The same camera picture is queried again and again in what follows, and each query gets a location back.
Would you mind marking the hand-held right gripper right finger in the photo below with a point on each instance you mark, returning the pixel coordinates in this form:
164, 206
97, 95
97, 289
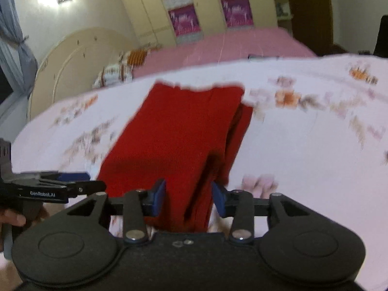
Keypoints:
219, 200

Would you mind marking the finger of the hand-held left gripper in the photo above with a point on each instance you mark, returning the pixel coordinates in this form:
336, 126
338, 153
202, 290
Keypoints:
74, 176
88, 185

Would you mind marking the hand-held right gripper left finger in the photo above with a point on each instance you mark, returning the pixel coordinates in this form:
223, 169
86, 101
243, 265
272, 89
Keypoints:
159, 197

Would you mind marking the red knit garment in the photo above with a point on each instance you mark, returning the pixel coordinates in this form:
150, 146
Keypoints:
175, 133

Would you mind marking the person's left hand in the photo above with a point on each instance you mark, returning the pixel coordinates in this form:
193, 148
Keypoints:
13, 219

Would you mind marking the white floral bed sheet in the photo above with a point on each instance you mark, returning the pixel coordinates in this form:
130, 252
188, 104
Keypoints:
303, 157

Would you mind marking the dark window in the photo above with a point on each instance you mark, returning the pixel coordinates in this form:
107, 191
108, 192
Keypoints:
5, 86

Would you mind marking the brown patterned white pillow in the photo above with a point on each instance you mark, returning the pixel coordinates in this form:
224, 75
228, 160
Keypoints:
112, 75

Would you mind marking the cream arched headboard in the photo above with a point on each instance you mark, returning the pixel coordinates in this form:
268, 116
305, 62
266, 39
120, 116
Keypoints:
72, 63

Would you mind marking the orange cushion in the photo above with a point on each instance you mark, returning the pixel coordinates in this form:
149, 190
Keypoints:
136, 57

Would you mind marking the small dark flat object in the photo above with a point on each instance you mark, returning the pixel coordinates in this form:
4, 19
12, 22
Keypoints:
263, 57

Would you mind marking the grey blue curtain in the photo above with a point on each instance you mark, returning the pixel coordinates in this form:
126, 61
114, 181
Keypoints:
15, 36

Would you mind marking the pink bed cover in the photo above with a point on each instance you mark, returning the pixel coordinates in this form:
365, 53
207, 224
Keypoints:
230, 44

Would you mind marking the cream wardrobe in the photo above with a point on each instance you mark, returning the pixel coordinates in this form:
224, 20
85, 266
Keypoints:
206, 6

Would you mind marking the cream corner shelf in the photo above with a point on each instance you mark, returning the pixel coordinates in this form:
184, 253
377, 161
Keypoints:
282, 3

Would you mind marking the brown wooden door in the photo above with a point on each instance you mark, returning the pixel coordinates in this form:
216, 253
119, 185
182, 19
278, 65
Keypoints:
309, 12

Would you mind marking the dark furniture panel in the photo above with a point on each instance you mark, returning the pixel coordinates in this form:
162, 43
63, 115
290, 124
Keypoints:
382, 36

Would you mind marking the purple wall poster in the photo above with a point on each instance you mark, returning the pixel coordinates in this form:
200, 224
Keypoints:
238, 12
185, 21

